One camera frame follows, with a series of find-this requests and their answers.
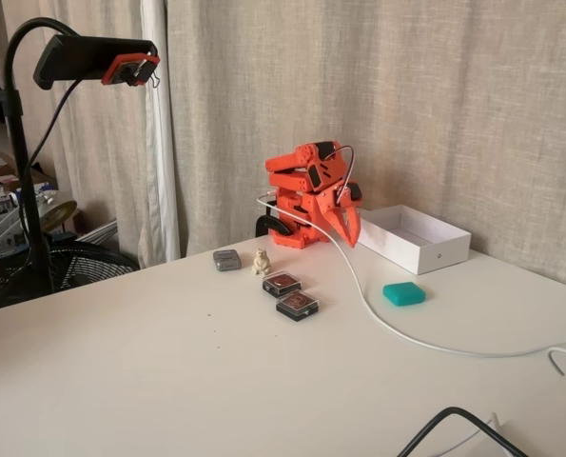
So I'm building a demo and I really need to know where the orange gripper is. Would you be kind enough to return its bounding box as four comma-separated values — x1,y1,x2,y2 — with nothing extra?
316,181,363,248

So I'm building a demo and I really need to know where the white cardboard bin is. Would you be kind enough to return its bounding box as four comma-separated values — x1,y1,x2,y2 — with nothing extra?
358,205,472,276

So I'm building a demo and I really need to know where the black table clamp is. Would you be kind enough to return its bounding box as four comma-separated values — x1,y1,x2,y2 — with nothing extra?
255,214,293,238

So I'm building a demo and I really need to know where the black box with red coin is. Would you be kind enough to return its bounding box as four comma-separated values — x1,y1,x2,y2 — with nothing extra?
262,269,303,299
276,289,322,324

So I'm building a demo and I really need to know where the cream bear figurine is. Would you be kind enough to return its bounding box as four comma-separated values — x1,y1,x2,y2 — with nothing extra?
251,247,273,276

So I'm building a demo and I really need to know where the grey metal tin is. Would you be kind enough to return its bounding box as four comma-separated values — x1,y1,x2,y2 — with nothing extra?
212,248,242,273

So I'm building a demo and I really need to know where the beige linen curtain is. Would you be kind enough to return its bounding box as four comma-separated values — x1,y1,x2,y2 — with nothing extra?
166,0,566,291

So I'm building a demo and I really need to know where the black floor fan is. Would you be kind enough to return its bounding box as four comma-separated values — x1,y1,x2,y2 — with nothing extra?
0,232,141,310

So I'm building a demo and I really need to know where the black phone holder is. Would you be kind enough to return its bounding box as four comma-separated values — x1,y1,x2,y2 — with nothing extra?
33,33,160,90

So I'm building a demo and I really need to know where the black gooseneck stand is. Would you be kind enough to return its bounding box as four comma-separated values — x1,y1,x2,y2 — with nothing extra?
0,16,79,296

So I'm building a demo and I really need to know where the thin servo wire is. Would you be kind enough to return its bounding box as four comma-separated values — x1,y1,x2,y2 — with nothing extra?
323,145,356,204

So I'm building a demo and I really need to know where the long white cable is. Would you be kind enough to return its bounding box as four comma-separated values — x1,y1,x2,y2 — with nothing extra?
256,190,566,358

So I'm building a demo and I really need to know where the thick black cable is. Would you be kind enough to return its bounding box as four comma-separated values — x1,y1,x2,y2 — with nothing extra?
396,407,531,457

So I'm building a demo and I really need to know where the black camera stand with phone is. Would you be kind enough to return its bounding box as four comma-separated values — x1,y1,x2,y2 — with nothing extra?
0,0,182,268

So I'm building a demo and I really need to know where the red camera module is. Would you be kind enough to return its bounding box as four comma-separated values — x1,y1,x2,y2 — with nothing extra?
100,53,162,89

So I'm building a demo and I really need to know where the thin black camera cable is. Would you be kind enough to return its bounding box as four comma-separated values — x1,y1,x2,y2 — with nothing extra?
0,75,84,323

